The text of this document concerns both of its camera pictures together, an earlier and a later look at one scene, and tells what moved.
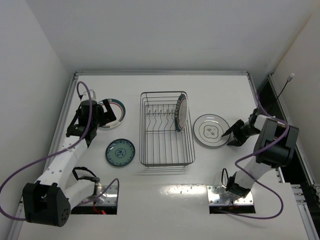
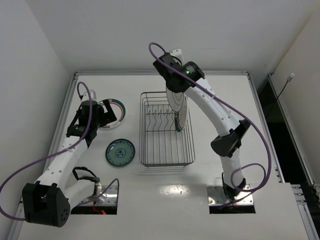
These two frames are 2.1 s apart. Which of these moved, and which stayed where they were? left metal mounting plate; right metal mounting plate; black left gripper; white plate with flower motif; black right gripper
Moved: black right gripper; white plate with flower motif
Stayed: right metal mounting plate; left metal mounting plate; black left gripper
